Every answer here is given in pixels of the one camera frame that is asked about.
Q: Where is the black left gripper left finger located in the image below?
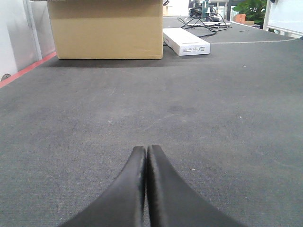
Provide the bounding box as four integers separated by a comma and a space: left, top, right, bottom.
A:
61, 146, 146, 227

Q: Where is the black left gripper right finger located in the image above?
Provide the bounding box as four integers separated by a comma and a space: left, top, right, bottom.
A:
147, 145, 243, 227

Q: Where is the long white carton box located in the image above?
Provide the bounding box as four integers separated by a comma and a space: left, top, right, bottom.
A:
163, 28, 211, 56

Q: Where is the large brown cardboard box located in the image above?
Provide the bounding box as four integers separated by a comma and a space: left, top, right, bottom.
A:
47, 0, 163, 59

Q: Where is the green potted plant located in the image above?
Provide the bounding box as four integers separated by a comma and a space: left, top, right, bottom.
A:
232, 0, 267, 26

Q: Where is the black cable bundle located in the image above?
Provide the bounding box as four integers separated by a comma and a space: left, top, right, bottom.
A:
177, 13, 232, 38

